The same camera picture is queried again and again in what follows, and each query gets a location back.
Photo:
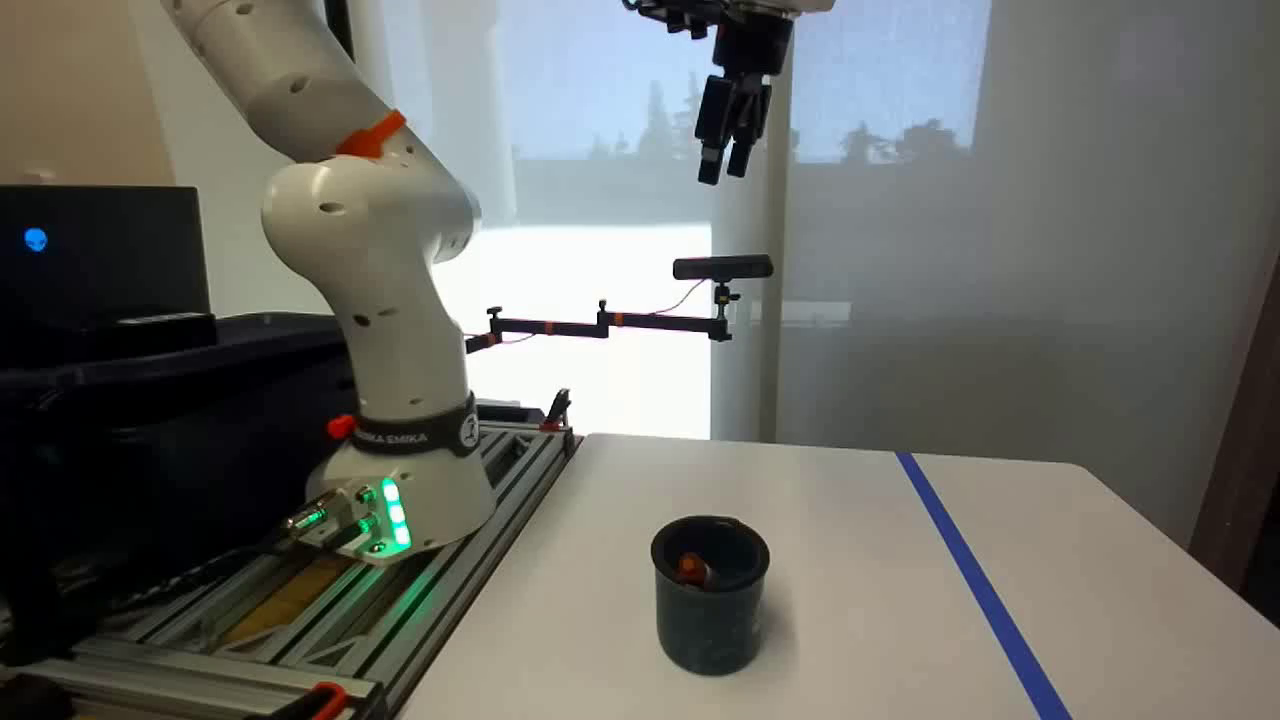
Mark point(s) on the white translucent window blind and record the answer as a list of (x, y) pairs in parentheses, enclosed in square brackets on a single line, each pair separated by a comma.
[(585, 120)]

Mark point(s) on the black stereo camera bar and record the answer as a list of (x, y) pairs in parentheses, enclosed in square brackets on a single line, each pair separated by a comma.
[(720, 268)]

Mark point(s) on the orange marker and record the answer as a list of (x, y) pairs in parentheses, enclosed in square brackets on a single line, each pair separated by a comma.
[(694, 568)]

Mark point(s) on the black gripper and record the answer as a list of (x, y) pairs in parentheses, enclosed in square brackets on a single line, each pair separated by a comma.
[(749, 48)]

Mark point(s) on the dark green mug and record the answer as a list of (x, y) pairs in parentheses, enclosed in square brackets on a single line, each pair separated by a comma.
[(711, 625)]

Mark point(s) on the blue tape line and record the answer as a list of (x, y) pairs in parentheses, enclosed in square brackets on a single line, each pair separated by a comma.
[(981, 583)]

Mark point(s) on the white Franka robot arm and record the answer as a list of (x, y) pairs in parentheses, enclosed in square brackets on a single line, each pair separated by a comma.
[(380, 282)]

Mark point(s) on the aluminium extrusion base frame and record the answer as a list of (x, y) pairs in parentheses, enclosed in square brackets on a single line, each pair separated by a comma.
[(361, 625)]

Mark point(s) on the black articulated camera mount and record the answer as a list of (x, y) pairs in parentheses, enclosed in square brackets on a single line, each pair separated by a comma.
[(605, 321)]

